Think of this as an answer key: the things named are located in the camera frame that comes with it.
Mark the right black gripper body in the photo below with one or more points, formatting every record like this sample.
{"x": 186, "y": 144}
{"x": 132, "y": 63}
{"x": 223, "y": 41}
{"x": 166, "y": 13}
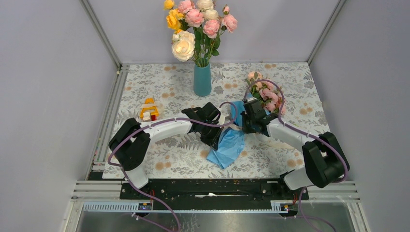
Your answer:
{"x": 247, "y": 123}

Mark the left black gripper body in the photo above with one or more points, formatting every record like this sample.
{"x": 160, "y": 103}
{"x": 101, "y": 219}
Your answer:
{"x": 208, "y": 127}

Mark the blue wrapping paper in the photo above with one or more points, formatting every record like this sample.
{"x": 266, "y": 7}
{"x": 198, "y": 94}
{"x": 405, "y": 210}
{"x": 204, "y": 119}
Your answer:
{"x": 231, "y": 144}

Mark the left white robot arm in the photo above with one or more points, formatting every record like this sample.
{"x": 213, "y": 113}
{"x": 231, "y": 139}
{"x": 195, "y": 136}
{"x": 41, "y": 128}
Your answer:
{"x": 130, "y": 143}

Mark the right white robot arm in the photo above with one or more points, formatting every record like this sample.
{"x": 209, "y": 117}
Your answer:
{"x": 324, "y": 160}

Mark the teal ceramic vase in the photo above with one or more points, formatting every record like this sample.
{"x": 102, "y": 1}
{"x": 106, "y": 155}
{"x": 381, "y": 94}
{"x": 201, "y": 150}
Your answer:
{"x": 202, "y": 84}

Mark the flower bouquet in vase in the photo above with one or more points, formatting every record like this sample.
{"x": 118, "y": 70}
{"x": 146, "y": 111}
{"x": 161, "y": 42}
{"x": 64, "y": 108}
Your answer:
{"x": 197, "y": 27}

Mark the yellow red toy block car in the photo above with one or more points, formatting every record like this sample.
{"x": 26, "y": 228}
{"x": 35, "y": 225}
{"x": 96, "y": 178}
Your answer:
{"x": 149, "y": 111}

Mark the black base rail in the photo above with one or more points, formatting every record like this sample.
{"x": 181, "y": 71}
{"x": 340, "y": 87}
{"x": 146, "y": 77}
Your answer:
{"x": 214, "y": 194}

